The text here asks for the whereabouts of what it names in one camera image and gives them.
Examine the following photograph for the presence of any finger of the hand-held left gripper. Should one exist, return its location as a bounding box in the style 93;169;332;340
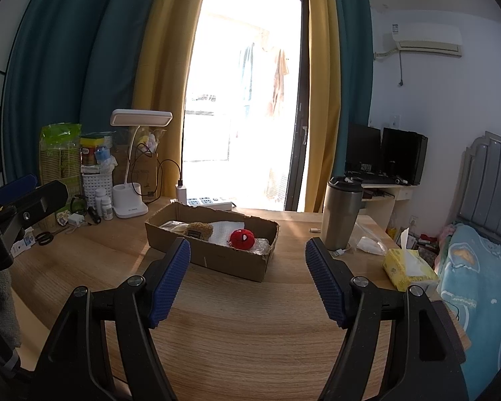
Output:
6;179;70;235
0;174;39;205

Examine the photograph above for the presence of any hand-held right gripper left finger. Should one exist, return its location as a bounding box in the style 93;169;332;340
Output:
35;237;192;401

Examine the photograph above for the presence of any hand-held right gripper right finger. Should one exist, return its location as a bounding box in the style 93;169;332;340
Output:
305;237;470;401

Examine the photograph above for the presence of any brown cardboard box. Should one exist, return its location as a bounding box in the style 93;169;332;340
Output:
145;202;280;282

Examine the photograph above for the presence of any brown plush keychain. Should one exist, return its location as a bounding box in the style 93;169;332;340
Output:
186;222;214;242

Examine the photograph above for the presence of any red plush ball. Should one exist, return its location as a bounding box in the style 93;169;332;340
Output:
229;229;256;251

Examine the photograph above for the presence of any person's left forearm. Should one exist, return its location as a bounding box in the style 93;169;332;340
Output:
0;266;22;348

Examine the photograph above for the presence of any white and blue card packet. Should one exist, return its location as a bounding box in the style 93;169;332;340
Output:
12;236;36;257

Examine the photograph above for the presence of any green snack bag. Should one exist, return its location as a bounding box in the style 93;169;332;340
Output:
39;123;84;230

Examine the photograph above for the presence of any white perforated basket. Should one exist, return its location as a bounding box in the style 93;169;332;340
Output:
81;171;115;210

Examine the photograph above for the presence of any crumpled clear plastic bag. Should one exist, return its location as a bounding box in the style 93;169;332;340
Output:
355;236;389;255

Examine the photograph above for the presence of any steel tumbler with black lid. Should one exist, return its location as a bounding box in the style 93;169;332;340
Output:
322;175;364;251

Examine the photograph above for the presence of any can with yellow label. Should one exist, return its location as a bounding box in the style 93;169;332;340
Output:
80;136;109;168

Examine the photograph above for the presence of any clear bubble wrap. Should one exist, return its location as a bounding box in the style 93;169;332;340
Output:
209;219;274;257

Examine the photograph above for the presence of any yellow tissue box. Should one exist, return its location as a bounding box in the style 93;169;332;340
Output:
383;228;439;293

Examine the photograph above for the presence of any white desk lamp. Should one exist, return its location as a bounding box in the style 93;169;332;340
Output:
111;109;173;219

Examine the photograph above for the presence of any white power strip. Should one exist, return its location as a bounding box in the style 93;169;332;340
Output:
186;195;234;210

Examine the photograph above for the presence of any light wooden computer desk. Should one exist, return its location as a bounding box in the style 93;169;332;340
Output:
344;181;416;230

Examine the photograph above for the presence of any brown cardboard carton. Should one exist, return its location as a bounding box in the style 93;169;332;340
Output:
113;144;159;201

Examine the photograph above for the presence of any clear bag of small toys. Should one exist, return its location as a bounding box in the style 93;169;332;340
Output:
136;127;168;153

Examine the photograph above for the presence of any teal curtain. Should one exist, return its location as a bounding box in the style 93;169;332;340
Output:
332;0;374;176
2;0;170;201

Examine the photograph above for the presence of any black computer monitor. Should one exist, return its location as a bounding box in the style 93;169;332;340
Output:
380;127;429;185
346;123;382;174

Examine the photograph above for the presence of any blue printed blanket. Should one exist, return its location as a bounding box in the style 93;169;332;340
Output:
436;221;501;401

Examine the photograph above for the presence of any yellow curtain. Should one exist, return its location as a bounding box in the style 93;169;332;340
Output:
303;0;343;214
131;0;213;201

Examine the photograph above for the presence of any grey padded headboard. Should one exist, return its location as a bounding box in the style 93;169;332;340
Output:
455;130;501;235

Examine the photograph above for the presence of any hanging orange garment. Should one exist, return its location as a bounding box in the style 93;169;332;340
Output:
271;48;290;115

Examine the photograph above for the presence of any hanging blue garment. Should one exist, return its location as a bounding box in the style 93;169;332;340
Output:
239;44;255;105

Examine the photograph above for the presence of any white air conditioner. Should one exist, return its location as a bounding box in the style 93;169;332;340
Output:
390;25;463;58

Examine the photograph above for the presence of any black charging cable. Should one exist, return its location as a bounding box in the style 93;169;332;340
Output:
136;142;183;205

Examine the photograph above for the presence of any dark door frame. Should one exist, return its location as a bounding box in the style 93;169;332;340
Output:
284;0;310;212

